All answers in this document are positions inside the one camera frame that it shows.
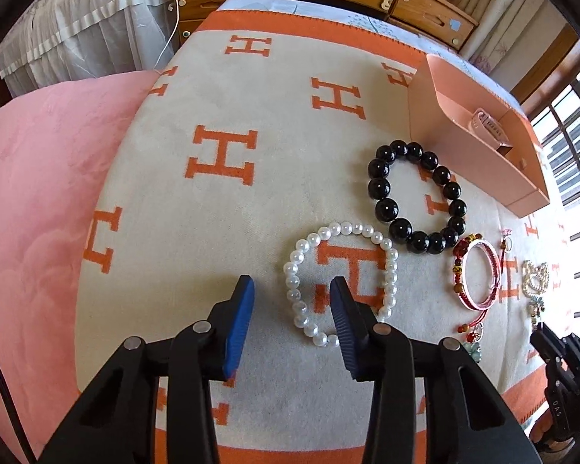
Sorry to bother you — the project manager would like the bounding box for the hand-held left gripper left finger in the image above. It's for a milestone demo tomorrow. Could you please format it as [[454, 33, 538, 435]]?
[[38, 275, 256, 464]]

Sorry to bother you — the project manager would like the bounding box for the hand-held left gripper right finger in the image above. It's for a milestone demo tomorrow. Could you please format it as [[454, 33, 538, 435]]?
[[329, 276, 544, 464]]

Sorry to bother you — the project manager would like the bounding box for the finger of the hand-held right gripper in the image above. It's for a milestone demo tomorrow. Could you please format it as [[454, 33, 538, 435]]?
[[530, 328, 580, 373]]

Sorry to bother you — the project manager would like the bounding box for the small pearl charm bracelet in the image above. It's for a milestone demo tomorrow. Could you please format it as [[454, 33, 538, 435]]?
[[521, 260, 552, 324]]

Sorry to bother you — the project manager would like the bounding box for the white pearl bracelet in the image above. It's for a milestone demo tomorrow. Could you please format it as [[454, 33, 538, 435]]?
[[283, 221, 400, 349]]

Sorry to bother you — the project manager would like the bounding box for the red string bracelet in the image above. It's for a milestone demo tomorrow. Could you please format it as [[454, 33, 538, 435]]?
[[450, 225, 515, 363]]

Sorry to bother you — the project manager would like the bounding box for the black bead bracelet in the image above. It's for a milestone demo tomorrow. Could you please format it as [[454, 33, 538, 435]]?
[[367, 140, 468, 255]]

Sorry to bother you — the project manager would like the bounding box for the pink jewelry box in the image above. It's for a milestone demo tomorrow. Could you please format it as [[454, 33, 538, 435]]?
[[407, 53, 551, 218]]

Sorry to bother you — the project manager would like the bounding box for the orange printed blanket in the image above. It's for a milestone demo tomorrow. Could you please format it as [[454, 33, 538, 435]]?
[[75, 10, 580, 464]]

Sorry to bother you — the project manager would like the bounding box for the pink blanket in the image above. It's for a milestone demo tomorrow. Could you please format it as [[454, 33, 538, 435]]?
[[0, 70, 162, 455]]

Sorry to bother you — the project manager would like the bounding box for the wooden framed window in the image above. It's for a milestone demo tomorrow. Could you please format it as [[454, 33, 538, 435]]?
[[512, 24, 580, 300]]

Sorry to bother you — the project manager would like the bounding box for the white curtain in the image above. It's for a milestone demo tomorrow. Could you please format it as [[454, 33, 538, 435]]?
[[445, 0, 571, 88]]

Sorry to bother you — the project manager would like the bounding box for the white lace cover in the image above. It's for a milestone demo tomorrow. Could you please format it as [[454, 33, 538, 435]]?
[[0, 0, 182, 97]]

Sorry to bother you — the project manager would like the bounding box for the black cable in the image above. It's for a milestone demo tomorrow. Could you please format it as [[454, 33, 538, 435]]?
[[0, 333, 34, 464]]

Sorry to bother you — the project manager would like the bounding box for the white cable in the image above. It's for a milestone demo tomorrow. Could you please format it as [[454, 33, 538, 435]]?
[[155, 0, 181, 72]]

